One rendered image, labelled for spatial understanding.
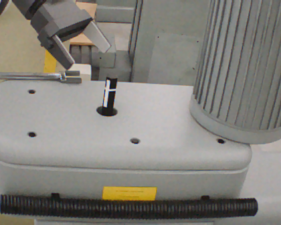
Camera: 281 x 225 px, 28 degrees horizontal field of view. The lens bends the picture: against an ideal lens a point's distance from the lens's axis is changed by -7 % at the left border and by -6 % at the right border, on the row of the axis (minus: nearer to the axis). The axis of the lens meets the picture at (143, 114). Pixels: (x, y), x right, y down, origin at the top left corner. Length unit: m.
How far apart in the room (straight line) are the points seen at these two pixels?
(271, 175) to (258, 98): 0.27
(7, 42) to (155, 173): 1.96
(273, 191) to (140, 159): 0.33
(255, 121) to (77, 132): 0.30
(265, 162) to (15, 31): 1.82
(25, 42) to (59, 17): 1.83
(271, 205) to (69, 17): 0.52
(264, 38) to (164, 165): 0.26
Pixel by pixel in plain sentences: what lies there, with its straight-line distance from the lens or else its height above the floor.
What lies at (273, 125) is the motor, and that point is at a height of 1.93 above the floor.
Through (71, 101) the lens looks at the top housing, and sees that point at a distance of 1.04.
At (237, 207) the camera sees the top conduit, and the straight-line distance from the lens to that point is 1.01.
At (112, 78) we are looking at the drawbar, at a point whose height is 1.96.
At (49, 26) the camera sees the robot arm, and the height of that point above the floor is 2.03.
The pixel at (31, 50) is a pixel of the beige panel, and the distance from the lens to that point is 2.85.
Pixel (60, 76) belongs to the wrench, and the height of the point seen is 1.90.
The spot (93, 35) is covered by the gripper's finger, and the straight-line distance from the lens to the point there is 1.06.
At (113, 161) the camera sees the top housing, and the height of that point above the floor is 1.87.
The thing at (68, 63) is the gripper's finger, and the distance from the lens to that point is 0.97.
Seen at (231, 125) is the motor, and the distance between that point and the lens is 1.00.
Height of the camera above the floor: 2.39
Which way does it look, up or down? 29 degrees down
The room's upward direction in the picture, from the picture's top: 10 degrees clockwise
